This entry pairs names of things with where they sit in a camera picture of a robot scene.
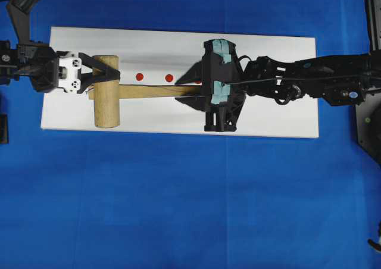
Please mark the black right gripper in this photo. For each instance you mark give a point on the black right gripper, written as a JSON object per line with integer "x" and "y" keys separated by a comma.
{"x": 218, "y": 118}

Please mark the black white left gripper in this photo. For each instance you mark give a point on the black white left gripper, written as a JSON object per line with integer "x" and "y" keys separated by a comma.
{"x": 48, "y": 70}

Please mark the wooden mallet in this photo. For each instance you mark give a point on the wooden mallet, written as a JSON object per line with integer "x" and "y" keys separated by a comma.
{"x": 107, "y": 95}

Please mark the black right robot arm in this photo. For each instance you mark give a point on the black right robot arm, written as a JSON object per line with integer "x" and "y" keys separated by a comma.
{"x": 338, "y": 79}

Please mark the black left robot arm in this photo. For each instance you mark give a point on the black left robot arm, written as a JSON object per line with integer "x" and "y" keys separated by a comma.
{"x": 9, "y": 66}

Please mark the white rectangular board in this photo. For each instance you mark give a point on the white rectangular board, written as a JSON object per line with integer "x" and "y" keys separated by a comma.
{"x": 157, "y": 54}

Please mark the black clamp at table edge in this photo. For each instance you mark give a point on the black clamp at table edge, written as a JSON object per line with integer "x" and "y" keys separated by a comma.
{"x": 376, "y": 245}

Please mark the right wrist camera with teal tape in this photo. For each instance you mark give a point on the right wrist camera with teal tape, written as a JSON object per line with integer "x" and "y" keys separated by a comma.
{"x": 219, "y": 70}

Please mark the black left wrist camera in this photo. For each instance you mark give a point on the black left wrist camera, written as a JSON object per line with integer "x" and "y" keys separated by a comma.
{"x": 19, "y": 13}

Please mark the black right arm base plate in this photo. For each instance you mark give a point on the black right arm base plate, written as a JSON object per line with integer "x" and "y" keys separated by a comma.
{"x": 368, "y": 126}

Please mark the black aluminium frame rail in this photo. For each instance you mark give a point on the black aluminium frame rail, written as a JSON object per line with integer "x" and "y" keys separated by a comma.
{"x": 373, "y": 23}

